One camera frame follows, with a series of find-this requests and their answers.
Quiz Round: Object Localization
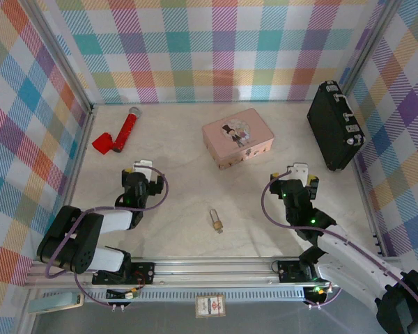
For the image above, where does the pink cartoon tin box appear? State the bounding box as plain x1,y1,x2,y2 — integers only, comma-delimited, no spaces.
201,108,275,170

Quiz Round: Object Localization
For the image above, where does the red toy block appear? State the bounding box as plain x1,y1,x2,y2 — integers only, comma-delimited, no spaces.
91,132,116,156

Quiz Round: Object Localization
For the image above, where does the black hard case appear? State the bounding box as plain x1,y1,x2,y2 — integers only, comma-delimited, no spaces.
306,79,366,173

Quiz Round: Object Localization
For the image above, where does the playing card box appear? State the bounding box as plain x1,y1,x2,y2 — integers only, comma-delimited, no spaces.
194,294,227,319

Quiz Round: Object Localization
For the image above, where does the light teal pedal box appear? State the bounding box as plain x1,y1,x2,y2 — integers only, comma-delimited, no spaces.
28,292,85,315

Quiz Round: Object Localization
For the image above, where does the red handle tool silver head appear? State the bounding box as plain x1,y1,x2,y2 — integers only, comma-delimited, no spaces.
111,106,143,154

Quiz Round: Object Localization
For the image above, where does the aluminium side rail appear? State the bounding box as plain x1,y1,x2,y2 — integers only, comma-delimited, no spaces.
47,106,97,260
348,152,387,257

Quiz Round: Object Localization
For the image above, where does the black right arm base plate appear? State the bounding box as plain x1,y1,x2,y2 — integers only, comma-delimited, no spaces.
277,259,342,283

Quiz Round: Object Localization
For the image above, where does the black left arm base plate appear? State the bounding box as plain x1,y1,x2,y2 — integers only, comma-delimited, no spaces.
91,261,157,286

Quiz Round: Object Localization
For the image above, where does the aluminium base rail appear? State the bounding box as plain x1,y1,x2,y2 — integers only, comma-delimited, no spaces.
24,257,405,289

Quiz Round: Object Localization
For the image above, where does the perforated metal cable duct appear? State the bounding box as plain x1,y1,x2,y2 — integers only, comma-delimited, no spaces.
106,288,332,302

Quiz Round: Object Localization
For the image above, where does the aluminium frame post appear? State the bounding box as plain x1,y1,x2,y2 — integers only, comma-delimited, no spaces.
339,0,403,93
20,0,95,112

